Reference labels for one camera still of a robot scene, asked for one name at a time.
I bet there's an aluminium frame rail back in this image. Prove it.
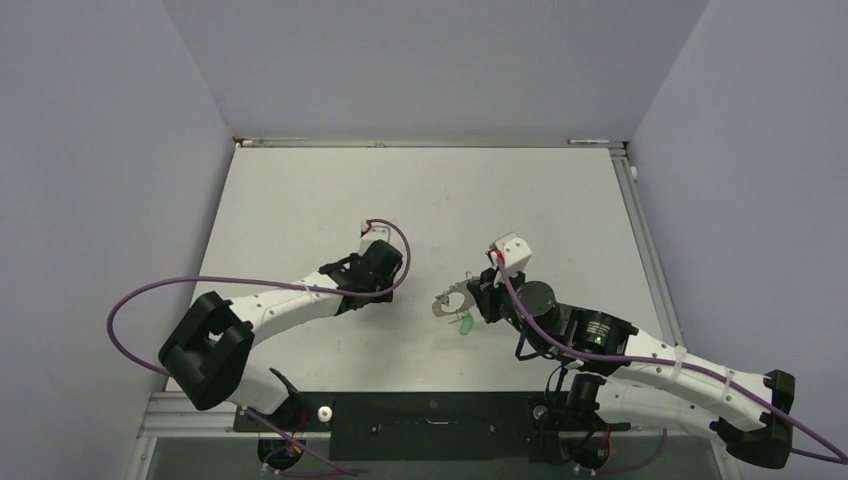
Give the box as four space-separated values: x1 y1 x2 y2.
233 137 627 150

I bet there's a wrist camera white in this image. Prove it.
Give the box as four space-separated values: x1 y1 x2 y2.
360 220 391 242
487 232 532 276

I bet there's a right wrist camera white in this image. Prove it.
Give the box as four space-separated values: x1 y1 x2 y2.
487 232 532 276

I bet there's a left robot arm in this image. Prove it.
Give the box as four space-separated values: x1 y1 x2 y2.
158 240 404 430

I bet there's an aluminium frame rail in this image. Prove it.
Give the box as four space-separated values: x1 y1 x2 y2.
610 147 685 346
139 388 717 439
233 137 627 150

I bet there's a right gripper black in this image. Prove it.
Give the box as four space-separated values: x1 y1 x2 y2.
468 260 554 352

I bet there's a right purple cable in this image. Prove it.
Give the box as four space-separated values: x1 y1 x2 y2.
495 254 848 465

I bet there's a green key tag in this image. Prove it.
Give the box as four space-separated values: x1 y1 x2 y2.
458 314 474 336

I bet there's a purple cable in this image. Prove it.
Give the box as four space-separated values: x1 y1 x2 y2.
107 218 412 478
495 254 848 465

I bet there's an aluminium frame rail right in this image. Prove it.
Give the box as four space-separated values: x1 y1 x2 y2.
610 147 685 346

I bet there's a metal key organizer plate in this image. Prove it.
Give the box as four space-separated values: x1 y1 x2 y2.
431 271 479 318

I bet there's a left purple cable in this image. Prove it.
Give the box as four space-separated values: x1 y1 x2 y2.
107 218 412 478

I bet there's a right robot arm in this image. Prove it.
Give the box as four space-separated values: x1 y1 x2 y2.
459 268 796 470

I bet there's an aluminium frame rail front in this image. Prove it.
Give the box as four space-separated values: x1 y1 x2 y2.
139 388 717 439

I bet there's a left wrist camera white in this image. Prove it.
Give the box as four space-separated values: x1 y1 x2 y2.
360 220 391 242

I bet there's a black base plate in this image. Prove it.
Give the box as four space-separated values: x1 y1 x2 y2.
233 391 630 463

